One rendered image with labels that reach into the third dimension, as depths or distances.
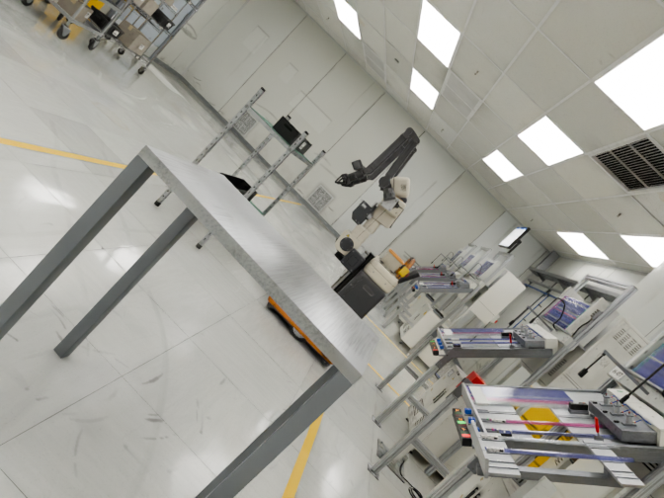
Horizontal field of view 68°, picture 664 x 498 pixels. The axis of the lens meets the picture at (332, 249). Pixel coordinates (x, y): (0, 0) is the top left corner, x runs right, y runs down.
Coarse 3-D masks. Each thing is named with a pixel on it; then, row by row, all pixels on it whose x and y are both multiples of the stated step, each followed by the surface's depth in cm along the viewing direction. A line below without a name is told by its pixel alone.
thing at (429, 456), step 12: (660, 336) 247; (648, 348) 247; (636, 360) 248; (612, 372) 262; (648, 384) 232; (456, 396) 276; (420, 444) 276; (432, 456) 276; (444, 468) 275; (516, 480) 232
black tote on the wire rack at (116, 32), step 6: (96, 12) 615; (102, 12) 635; (90, 18) 619; (96, 18) 617; (102, 18) 614; (108, 18) 651; (96, 24) 618; (102, 24) 615; (114, 24) 652; (114, 30) 633; (120, 30) 641; (114, 36) 644; (120, 36) 651
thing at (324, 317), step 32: (160, 160) 111; (128, 192) 114; (192, 192) 110; (224, 192) 137; (96, 224) 114; (192, 224) 157; (224, 224) 111; (256, 224) 136; (64, 256) 115; (160, 256) 157; (256, 256) 111; (288, 256) 136; (32, 288) 116; (128, 288) 158; (288, 288) 111; (320, 288) 137; (0, 320) 118; (96, 320) 159; (320, 320) 111; (352, 320) 136; (64, 352) 161; (352, 352) 111; (320, 384) 146; (352, 384) 103; (288, 416) 148; (256, 448) 149; (224, 480) 108
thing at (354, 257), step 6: (336, 240) 372; (336, 252) 372; (354, 252) 357; (366, 252) 372; (342, 258) 372; (348, 258) 357; (354, 258) 357; (360, 258) 356; (342, 264) 359; (348, 264) 358; (354, 264) 357; (360, 264) 357; (348, 270) 359; (354, 270) 358
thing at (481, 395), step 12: (480, 396) 251; (492, 396) 251; (504, 396) 251; (516, 396) 251; (528, 396) 252; (540, 396) 252; (552, 396) 252; (564, 396) 252; (552, 408) 239; (564, 408) 238
